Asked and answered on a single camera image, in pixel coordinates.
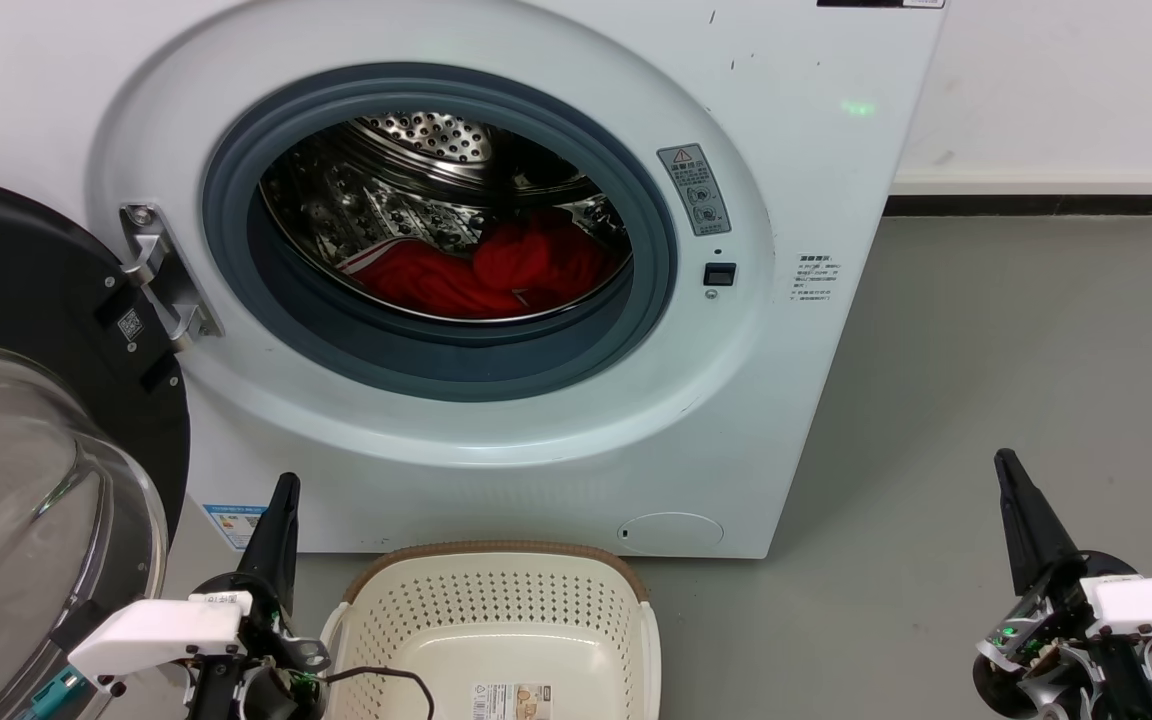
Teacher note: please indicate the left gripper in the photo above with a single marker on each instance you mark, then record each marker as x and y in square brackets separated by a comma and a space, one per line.
[271, 680]

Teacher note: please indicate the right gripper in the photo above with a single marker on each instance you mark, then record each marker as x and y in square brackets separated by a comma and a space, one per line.
[1056, 660]

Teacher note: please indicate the red garment with white stripes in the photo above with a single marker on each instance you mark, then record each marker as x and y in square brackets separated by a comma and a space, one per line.
[436, 285]

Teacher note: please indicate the cream perforated laundry basket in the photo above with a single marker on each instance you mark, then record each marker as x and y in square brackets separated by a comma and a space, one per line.
[496, 610]

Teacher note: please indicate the printed product label sticker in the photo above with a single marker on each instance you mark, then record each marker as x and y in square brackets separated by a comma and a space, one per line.
[511, 702]

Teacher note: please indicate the stainless steel washing machine drum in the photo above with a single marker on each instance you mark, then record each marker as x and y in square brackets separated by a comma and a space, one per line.
[386, 200]

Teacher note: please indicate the black washer door with glass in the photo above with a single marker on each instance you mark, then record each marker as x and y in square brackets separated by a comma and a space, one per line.
[16, 270]

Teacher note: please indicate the blue energy label sticker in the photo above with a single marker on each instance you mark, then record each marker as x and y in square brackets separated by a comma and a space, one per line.
[233, 525]

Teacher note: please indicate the grey rubber door gasket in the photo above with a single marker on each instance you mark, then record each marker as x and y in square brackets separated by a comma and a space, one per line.
[436, 368]

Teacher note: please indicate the QR code sticker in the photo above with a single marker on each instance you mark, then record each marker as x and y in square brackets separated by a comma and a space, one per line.
[130, 325]

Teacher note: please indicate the white front-load washing machine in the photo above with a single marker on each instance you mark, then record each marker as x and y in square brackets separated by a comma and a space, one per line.
[786, 400]

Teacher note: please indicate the silver door hinge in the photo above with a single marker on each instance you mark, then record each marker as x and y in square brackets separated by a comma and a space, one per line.
[161, 270]

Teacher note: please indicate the black baseboard strip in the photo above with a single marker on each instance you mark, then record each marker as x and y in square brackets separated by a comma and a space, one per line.
[1036, 205]

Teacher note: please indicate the small printed text sticker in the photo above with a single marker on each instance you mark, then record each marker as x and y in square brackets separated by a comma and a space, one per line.
[815, 277]

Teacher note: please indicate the round filter cover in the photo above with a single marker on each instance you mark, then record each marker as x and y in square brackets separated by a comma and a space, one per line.
[671, 532]

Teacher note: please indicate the black door latch socket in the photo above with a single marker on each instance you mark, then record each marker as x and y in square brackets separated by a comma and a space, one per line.
[720, 274]

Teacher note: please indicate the grey warning sticker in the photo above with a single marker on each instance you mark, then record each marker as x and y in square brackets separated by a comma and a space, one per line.
[694, 190]

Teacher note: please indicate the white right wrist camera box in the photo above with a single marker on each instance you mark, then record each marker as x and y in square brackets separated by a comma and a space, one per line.
[1151, 605]

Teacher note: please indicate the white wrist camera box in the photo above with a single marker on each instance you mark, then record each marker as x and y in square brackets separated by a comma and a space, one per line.
[1151, 605]
[151, 635]

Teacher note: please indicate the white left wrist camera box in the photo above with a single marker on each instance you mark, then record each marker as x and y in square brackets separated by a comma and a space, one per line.
[151, 635]

